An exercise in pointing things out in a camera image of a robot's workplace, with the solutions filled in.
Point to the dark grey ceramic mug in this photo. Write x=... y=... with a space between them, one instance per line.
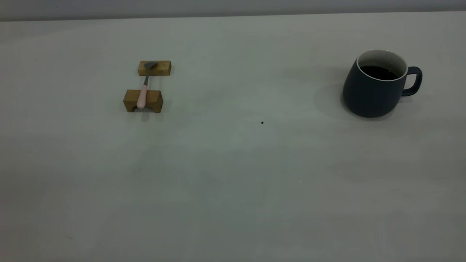
x=367 y=94

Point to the dark coffee liquid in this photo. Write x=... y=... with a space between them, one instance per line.
x=378 y=72

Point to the arched wooden block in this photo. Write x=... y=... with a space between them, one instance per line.
x=153 y=99

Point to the flat rectangular wooden block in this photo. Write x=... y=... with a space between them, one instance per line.
x=162 y=69

